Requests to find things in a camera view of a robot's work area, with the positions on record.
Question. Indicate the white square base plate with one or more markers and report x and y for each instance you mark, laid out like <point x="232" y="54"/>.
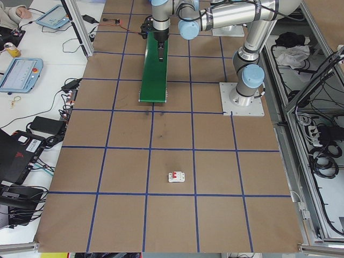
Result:
<point x="228" y="107"/>
<point x="223" y="32"/>

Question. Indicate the grey power strip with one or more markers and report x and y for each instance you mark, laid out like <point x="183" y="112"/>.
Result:
<point x="70" y="99"/>

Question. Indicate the blue grey teach pendant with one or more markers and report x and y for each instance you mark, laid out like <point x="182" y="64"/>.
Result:
<point x="18" y="75"/>
<point x="52" y="17"/>

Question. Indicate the yellow drink can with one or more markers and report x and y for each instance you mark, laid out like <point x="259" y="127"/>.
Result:
<point x="12" y="51"/>

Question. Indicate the black flat electronics box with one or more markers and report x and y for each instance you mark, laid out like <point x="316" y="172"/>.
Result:
<point x="18" y="199"/>

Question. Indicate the black box with red label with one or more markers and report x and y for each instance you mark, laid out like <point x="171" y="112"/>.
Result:
<point x="16" y="161"/>

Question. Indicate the aluminium profile bar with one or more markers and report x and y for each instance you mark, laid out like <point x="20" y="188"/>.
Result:
<point x="18" y="247"/>
<point x="322" y="248"/>

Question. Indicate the person hand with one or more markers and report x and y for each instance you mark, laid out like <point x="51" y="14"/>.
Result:
<point x="22" y="12"/>

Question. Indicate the metal bar frame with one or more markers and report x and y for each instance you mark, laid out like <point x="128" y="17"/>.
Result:
<point x="285" y="150"/>

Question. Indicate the small circuit board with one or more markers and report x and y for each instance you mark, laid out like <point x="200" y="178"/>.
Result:
<point x="18" y="32"/>

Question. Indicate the beige sleeved forearm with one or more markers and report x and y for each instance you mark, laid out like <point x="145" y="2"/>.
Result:
<point x="6" y="14"/>

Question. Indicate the small black connector box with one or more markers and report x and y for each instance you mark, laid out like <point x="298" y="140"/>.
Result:
<point x="115" y="21"/>

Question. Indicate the white red circuit breaker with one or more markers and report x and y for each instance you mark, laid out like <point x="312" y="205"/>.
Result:
<point x="176" y="178"/>

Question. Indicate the slim black power adapter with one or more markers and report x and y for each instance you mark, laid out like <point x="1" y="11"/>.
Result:
<point x="90" y="18"/>

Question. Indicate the black crumpled cloth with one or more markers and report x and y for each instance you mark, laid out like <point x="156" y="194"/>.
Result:
<point x="290" y="39"/>

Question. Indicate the small black power adapter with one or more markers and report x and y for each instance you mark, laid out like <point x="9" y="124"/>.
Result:
<point x="70" y="84"/>

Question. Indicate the aluminium profile post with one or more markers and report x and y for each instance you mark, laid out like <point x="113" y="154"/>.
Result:
<point x="83" y="35"/>

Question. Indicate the white crumpled cloth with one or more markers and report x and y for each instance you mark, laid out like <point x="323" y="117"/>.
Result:
<point x="291" y="57"/>

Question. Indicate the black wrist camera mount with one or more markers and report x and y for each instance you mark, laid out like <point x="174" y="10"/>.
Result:
<point x="146" y="28"/>

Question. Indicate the green conveyor belt unit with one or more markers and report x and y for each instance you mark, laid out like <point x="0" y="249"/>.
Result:
<point x="153" y="80"/>

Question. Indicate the large black power brick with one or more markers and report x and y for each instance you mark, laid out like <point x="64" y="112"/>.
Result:
<point x="45" y="125"/>

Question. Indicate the grey metal bracket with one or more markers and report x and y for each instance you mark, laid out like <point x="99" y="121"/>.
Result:
<point x="303" y="212"/>

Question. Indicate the white power strip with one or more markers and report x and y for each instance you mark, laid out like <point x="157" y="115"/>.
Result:
<point x="314" y="134"/>

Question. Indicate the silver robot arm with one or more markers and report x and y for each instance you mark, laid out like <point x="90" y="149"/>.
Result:
<point x="231" y="14"/>
<point x="252" y="76"/>

